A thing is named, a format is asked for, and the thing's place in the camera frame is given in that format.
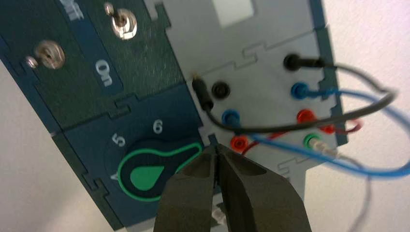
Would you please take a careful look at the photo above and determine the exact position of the dark knob with green pointer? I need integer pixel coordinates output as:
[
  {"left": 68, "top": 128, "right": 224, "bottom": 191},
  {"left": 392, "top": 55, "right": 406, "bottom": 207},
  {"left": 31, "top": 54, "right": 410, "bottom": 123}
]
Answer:
[{"left": 117, "top": 138, "right": 204, "bottom": 203}]

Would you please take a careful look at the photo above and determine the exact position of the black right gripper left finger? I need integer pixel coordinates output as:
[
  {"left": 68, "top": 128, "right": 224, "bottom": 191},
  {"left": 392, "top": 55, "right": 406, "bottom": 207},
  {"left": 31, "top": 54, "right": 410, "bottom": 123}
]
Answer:
[{"left": 153, "top": 145, "right": 219, "bottom": 232}]

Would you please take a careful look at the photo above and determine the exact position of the red banana plug lead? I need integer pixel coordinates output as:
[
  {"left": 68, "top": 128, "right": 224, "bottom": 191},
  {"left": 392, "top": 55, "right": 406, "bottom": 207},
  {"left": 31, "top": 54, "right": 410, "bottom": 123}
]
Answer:
[{"left": 230, "top": 109, "right": 365, "bottom": 155}]

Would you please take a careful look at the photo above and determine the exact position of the dark blue grey control box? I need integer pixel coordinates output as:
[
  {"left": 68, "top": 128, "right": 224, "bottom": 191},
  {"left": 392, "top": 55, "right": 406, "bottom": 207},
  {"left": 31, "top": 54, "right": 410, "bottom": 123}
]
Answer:
[{"left": 0, "top": 0, "right": 350, "bottom": 232}]

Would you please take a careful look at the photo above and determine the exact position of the black banana plug lead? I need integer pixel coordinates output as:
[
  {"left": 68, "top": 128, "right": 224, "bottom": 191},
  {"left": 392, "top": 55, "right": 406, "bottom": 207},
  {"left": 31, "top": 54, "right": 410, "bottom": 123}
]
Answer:
[{"left": 191, "top": 53, "right": 398, "bottom": 134}]

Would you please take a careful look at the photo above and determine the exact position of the white banana plug lead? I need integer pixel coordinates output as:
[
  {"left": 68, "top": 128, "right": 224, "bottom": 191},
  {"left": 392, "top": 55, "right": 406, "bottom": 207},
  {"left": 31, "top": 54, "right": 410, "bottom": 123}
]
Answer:
[{"left": 209, "top": 134, "right": 374, "bottom": 232}]

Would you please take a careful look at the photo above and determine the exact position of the blue banana plug lead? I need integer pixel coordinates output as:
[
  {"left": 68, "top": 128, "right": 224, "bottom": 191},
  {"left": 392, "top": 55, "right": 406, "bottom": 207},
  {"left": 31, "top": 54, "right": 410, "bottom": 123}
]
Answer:
[{"left": 221, "top": 82, "right": 410, "bottom": 179}]

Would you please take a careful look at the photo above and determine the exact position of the metal toggle switch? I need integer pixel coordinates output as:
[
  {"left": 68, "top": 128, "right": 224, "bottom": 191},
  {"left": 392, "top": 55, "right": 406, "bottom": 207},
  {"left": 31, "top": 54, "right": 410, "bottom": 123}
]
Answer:
[
  {"left": 25, "top": 40, "right": 66, "bottom": 71},
  {"left": 105, "top": 2, "right": 138, "bottom": 41}
]

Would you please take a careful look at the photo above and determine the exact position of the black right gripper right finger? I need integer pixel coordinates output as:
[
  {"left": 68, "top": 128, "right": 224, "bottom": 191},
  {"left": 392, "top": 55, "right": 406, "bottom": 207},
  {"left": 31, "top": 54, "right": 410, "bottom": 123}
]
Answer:
[{"left": 216, "top": 144, "right": 313, "bottom": 232}]

